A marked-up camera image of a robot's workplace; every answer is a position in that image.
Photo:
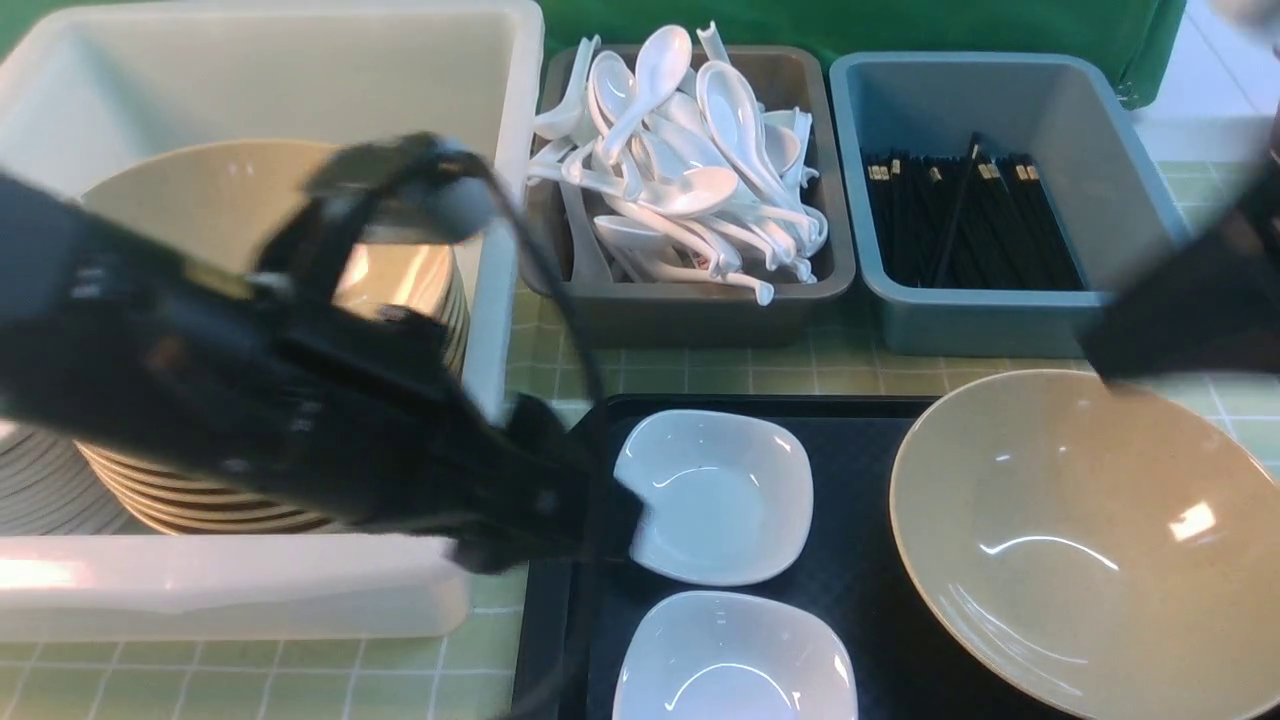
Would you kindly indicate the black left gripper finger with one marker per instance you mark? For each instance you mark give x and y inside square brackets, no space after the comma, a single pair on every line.
[613,519]

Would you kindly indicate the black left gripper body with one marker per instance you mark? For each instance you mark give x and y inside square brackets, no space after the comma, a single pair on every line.
[358,420]

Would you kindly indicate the white square dish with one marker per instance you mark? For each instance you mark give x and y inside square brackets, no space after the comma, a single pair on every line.
[729,498]
[725,655]

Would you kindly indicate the beige noodle bowl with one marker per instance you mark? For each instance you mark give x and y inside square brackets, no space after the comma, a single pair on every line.
[1104,550]

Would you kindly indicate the black chopstick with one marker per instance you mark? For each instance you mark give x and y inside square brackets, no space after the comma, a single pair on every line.
[957,261]

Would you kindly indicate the white soup spoon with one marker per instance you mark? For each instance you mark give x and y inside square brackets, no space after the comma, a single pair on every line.
[660,66]

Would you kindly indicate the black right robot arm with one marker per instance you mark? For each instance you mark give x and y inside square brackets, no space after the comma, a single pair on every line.
[1212,306]

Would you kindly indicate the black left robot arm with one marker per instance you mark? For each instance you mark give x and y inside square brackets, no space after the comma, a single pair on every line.
[121,342]

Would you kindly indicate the grey plastic spoon bin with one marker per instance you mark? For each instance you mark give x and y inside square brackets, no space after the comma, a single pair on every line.
[628,315]

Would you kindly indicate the stack of beige bowls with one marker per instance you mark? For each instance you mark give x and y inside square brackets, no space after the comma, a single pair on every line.
[180,500]

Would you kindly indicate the black plastic serving tray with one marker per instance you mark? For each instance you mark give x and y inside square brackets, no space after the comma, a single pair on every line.
[849,575]

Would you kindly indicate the stack of white plates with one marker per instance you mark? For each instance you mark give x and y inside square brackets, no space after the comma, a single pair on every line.
[48,489]

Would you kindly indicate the pile of white soup spoons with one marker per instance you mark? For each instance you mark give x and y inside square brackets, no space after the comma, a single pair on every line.
[709,190]

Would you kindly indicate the large white plastic tub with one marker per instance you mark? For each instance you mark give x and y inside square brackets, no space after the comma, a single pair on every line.
[93,90]

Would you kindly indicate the pile of black chopsticks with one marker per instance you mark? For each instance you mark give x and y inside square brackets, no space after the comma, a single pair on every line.
[974,221]

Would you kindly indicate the blue-grey plastic chopstick bin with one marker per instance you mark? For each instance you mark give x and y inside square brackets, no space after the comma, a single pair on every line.
[1105,190]

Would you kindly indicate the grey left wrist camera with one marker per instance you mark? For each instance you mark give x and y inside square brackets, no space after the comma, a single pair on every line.
[400,195]

